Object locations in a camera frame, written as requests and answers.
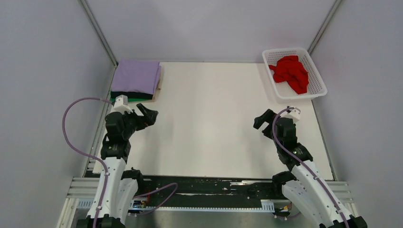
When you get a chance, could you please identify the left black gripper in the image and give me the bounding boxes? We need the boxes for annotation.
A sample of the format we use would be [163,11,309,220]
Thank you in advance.
[121,103,157,139]

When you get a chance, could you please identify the white slotted cable duct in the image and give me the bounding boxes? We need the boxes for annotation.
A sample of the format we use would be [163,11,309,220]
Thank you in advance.
[76,198,275,213]

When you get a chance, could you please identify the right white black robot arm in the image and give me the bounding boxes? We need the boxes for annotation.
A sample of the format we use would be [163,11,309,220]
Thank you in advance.
[253,106,368,228]

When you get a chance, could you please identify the wooden board under stack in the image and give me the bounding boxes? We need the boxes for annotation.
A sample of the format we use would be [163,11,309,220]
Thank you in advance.
[140,66,163,102]

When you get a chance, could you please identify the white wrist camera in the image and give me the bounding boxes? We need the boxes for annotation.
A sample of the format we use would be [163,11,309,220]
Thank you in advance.
[113,95,133,114]
[280,106,301,123]

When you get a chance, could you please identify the white plastic basket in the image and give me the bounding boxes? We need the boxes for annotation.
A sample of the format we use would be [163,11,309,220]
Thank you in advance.
[262,47,327,103]

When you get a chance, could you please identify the folded lilac t shirt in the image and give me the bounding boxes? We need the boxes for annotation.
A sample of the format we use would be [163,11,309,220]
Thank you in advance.
[111,59,161,95]

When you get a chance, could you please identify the folded green t shirt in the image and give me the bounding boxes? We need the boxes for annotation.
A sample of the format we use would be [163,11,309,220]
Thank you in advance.
[110,96,149,103]

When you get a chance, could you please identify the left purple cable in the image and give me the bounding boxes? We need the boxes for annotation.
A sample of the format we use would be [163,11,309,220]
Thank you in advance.
[62,97,179,228]

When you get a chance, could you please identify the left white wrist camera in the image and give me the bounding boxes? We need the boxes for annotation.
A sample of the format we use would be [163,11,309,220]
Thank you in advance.
[113,95,133,114]

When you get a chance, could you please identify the folded black t shirt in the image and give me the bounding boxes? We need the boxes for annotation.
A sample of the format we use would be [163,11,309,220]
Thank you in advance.
[110,91,154,100]

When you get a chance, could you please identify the red t shirt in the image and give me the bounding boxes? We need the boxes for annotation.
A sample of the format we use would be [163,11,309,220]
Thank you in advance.
[269,55,309,95]

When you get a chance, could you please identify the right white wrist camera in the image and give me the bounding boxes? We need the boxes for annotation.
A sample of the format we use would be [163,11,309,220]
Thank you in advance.
[280,106,301,123]

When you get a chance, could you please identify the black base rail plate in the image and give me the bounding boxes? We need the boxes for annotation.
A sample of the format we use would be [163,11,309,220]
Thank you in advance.
[131,175,289,209]

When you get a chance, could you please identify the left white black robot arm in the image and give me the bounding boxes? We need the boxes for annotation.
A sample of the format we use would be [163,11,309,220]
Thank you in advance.
[77,104,158,228]

